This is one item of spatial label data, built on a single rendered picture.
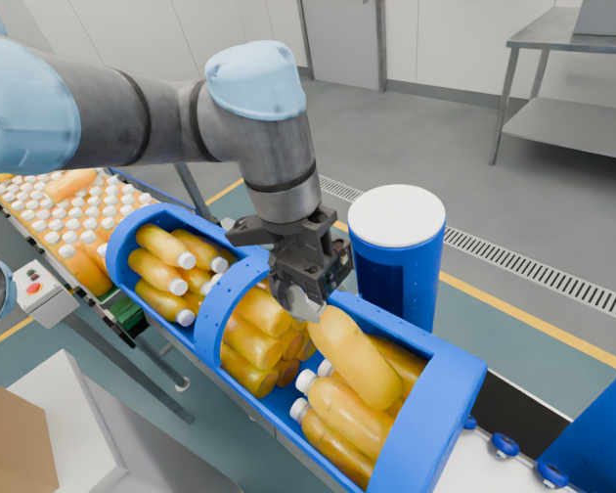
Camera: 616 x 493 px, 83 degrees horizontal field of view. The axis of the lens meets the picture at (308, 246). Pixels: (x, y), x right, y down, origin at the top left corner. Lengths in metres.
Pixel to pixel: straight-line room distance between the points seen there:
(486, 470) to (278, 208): 0.65
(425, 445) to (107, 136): 0.47
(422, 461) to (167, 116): 0.47
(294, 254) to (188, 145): 0.17
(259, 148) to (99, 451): 0.59
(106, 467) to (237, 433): 1.24
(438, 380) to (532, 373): 1.49
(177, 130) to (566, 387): 1.92
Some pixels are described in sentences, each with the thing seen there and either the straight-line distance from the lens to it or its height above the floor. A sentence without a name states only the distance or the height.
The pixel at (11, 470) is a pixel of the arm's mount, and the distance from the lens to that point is 0.70.
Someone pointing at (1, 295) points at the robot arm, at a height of 1.34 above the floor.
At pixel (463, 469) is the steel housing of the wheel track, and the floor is 0.93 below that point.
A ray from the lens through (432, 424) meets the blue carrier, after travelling 0.52.
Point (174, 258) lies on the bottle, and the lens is 0.91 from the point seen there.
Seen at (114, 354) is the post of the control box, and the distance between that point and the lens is 1.52.
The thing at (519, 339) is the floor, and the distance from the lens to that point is 2.09.
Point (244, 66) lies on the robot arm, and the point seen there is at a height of 1.64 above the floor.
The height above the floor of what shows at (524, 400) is 0.15.
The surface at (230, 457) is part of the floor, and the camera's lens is 1.90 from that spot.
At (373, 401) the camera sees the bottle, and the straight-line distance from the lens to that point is 0.59.
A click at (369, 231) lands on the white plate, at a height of 1.04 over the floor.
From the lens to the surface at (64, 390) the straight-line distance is 0.86.
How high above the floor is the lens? 1.72
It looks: 44 degrees down
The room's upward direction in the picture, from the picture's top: 15 degrees counter-clockwise
